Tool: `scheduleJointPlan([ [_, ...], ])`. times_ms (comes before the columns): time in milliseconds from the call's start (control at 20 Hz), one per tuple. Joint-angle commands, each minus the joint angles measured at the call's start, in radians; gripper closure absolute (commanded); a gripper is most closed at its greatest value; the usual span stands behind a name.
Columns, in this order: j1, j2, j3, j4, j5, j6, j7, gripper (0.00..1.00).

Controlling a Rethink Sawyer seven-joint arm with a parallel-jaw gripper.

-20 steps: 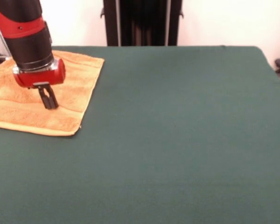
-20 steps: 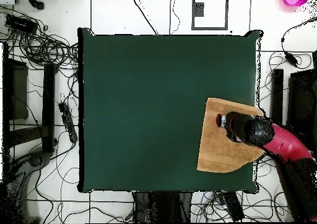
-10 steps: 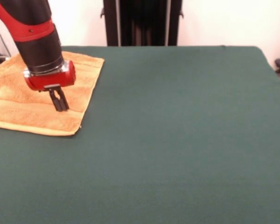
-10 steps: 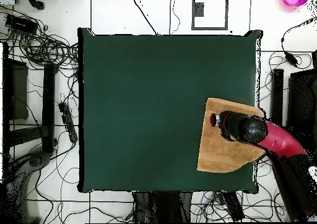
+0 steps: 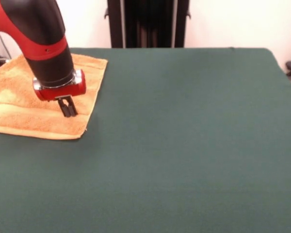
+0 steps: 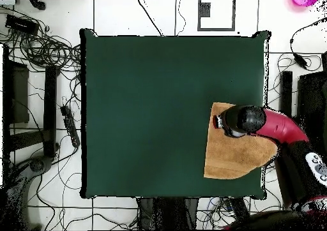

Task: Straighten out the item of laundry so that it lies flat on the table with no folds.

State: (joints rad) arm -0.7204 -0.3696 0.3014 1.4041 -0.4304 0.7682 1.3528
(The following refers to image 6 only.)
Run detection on tan terry towel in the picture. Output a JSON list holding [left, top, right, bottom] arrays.
[[203, 101, 280, 180]]

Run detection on black flat box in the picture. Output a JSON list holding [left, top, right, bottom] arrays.
[[228, 197, 251, 220]]

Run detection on dark flat panel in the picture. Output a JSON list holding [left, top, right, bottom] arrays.
[[3, 59, 30, 124], [297, 72, 327, 140]]

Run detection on black bar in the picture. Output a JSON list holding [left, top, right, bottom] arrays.
[[43, 64, 61, 158], [280, 70, 294, 116]]

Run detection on dark green table cloth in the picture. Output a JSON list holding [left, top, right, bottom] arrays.
[[79, 27, 271, 200]]

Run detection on black metal stand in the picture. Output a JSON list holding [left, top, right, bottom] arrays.
[[136, 197, 200, 230]]

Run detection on black power strip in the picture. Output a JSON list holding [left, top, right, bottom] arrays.
[[60, 105, 81, 148]]

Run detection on pink round object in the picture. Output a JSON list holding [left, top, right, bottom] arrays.
[[291, 0, 320, 8]]

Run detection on grey chair base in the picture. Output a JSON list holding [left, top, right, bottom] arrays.
[[4, 154, 56, 230]]

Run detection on small dark object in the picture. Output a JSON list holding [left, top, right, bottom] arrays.
[[28, 0, 47, 11]]

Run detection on black rectangular box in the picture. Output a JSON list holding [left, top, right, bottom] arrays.
[[4, 13, 40, 35]]

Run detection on cable tangle with blue wire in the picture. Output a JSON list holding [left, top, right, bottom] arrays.
[[197, 197, 232, 229]]

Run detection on black cable with adapter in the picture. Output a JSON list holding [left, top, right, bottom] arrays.
[[289, 16, 327, 70]]

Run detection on grey rectangular floor frame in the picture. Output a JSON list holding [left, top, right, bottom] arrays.
[[197, 0, 236, 32]]

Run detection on thin black cable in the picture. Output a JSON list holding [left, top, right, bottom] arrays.
[[174, 0, 186, 36]]

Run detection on thick black cable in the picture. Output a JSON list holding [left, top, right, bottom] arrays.
[[137, 0, 164, 37]]

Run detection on tangled black cables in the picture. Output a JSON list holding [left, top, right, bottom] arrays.
[[0, 6, 83, 73]]

